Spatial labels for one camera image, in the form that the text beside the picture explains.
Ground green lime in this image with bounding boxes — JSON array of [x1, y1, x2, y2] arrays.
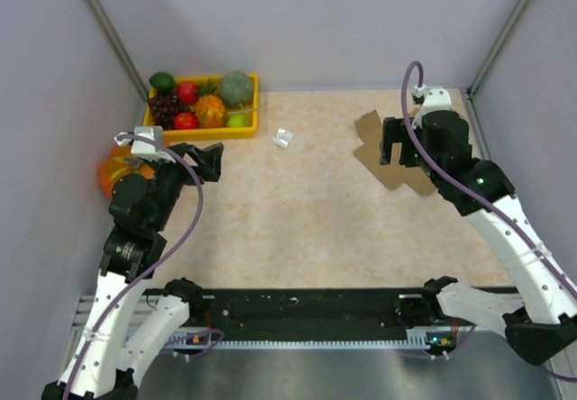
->
[[149, 71, 177, 93]]

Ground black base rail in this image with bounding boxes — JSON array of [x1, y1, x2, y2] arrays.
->
[[148, 286, 524, 342]]

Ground aluminium frame post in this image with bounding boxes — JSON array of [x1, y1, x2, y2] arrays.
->
[[85, 0, 149, 101], [466, 0, 535, 101]]

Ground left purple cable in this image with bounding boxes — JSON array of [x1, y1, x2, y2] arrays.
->
[[60, 132, 205, 400]]

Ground red apple back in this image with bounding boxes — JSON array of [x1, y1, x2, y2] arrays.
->
[[176, 81, 198, 105]]

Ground left aluminium frame post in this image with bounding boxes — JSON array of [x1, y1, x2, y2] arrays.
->
[[85, 0, 149, 101]]

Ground red apple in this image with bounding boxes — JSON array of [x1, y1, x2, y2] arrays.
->
[[176, 81, 198, 105], [173, 112, 199, 131]]

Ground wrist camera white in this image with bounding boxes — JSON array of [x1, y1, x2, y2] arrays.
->
[[411, 85, 453, 130], [131, 126, 163, 159]]

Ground green round melon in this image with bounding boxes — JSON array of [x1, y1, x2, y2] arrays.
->
[[218, 71, 254, 107]]

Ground red apple front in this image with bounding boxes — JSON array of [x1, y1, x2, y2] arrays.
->
[[173, 112, 199, 131]]

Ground small orange pineapple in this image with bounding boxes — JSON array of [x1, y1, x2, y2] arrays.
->
[[195, 80, 226, 129]]

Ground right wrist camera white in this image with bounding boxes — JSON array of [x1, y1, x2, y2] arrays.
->
[[411, 85, 453, 130]]

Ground orange plastic pumpkin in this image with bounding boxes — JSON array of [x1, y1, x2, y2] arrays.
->
[[97, 144, 173, 201]]

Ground brown cardboard box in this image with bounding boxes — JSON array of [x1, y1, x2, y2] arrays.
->
[[353, 110, 436, 196]]

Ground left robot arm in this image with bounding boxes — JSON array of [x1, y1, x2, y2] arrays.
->
[[41, 143, 224, 399]]

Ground small white plastic bag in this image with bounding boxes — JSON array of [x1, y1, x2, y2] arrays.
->
[[272, 128, 294, 149]]

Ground light green apple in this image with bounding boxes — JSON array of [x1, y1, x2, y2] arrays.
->
[[225, 113, 251, 128]]

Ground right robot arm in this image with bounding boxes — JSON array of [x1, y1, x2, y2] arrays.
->
[[380, 110, 576, 366]]

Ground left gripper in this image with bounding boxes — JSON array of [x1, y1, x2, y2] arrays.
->
[[149, 141, 224, 231]]

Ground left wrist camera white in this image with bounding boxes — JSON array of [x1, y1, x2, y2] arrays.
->
[[131, 126, 163, 159]]

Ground right aluminium frame post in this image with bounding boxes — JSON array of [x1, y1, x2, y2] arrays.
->
[[466, 0, 535, 101]]

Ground dark purple grapes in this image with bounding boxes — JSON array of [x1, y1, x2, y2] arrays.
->
[[148, 91, 189, 131]]

